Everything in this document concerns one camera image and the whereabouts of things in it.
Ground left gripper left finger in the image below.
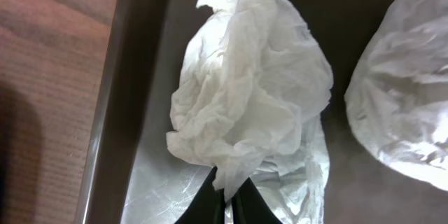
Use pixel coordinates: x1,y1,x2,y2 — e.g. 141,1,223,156
176,167,225,224

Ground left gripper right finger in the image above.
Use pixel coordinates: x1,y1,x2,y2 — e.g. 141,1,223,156
232,178,281,224

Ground white tissue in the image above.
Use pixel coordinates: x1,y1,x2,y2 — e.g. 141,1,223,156
167,0,333,223

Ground brown serving tray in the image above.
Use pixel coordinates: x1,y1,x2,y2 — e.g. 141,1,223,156
76,0,447,223

